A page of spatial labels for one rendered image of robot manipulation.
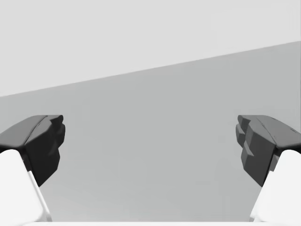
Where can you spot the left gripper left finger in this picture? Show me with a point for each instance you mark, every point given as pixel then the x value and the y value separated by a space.
pixel 16 183

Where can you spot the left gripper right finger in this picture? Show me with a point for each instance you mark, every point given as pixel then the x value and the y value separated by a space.
pixel 282 183

